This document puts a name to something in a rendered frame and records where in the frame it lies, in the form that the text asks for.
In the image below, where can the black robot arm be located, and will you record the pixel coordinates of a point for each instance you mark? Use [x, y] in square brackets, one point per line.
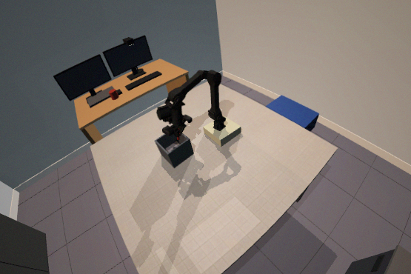
[177, 95]

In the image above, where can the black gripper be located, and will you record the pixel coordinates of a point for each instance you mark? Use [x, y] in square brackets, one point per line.
[177, 122]

